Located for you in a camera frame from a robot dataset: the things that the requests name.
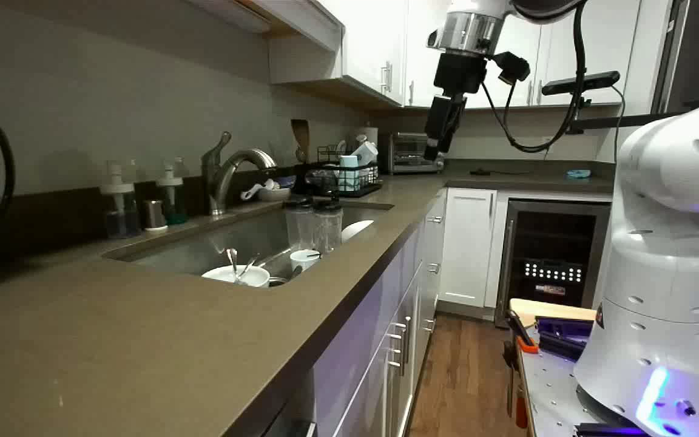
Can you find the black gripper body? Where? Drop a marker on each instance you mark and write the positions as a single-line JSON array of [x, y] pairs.
[[459, 73]]

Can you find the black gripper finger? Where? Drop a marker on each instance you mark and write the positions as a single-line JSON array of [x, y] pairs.
[[454, 117], [435, 130]]

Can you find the steel kitchen faucet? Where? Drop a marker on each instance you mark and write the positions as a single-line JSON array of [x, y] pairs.
[[219, 174]]

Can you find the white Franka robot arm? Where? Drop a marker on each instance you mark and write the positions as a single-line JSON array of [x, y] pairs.
[[672, 245]]

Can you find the silver toaster oven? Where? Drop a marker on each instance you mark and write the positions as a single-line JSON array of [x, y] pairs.
[[414, 154]]

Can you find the white container in rack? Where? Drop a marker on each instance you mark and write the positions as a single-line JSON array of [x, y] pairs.
[[357, 166]]

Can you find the white upper cabinets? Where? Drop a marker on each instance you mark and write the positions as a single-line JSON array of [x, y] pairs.
[[375, 44]]

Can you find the white cabinets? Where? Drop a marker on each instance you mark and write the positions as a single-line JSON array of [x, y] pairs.
[[467, 245], [375, 44]]

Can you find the white lower cabinets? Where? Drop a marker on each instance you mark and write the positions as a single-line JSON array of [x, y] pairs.
[[467, 245]]

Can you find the glass jar black lid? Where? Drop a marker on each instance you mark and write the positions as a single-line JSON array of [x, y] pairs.
[[329, 226], [302, 226]]

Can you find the black wine cooler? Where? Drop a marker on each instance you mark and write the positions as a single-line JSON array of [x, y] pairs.
[[552, 259]]

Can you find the grey brush holder bowl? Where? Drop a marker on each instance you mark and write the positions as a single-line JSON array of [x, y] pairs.
[[268, 195]]

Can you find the white mug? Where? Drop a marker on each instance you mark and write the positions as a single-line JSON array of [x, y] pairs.
[[304, 259]]

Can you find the wooden board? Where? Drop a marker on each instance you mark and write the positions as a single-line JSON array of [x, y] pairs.
[[552, 309]]

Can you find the white bowl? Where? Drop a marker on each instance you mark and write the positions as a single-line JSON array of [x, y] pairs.
[[244, 279]]

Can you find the metal utensil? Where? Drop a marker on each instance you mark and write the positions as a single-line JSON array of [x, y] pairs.
[[232, 262]]

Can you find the dark purple tray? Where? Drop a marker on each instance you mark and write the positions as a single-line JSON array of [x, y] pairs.
[[569, 337]]

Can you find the stainless steel sink basin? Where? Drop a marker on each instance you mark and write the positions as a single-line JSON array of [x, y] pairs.
[[205, 247]]

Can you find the green soap dispenser white pump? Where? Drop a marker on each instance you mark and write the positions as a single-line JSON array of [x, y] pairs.
[[172, 197]]

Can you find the white perforated robot table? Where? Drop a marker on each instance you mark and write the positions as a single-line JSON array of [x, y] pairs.
[[552, 398]]

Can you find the small metal cup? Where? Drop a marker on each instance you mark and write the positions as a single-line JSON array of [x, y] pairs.
[[153, 215]]

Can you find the clear soap dispenser white pump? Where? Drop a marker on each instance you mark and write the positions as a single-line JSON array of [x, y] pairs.
[[116, 202]]

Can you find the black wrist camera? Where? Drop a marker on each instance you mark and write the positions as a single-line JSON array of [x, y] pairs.
[[511, 67]]

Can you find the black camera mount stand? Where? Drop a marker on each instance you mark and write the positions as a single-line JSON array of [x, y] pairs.
[[581, 84]]

